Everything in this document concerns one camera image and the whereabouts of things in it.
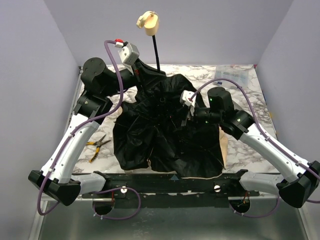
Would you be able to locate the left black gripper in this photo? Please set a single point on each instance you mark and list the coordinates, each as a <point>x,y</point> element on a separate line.
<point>145,72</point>

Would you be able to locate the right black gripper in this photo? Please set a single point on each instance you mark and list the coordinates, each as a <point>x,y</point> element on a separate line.
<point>188,117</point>

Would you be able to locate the black and beige umbrella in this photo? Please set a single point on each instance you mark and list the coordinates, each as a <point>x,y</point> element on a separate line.
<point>153,132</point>

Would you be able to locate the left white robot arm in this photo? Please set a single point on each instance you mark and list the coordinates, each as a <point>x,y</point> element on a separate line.
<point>102,96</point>

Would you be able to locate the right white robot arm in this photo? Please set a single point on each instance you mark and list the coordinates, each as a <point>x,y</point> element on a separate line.
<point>297,178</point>

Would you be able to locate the clear plastic parts box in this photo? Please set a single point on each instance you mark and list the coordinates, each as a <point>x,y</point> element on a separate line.
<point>238,75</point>

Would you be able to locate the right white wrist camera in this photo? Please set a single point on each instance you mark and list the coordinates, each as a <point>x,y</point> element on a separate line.
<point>187,100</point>

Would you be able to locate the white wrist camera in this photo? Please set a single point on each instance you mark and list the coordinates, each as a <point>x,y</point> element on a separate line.
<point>187,100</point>
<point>129,54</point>

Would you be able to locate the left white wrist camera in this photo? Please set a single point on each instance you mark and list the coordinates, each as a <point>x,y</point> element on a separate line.
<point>129,54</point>

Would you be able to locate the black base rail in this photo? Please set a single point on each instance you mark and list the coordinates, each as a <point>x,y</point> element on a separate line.
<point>169,191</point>

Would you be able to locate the yellow handled pliers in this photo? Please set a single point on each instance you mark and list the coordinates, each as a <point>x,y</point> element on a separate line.
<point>98,144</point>

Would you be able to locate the aluminium frame rail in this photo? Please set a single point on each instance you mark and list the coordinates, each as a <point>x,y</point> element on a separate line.
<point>45,200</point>

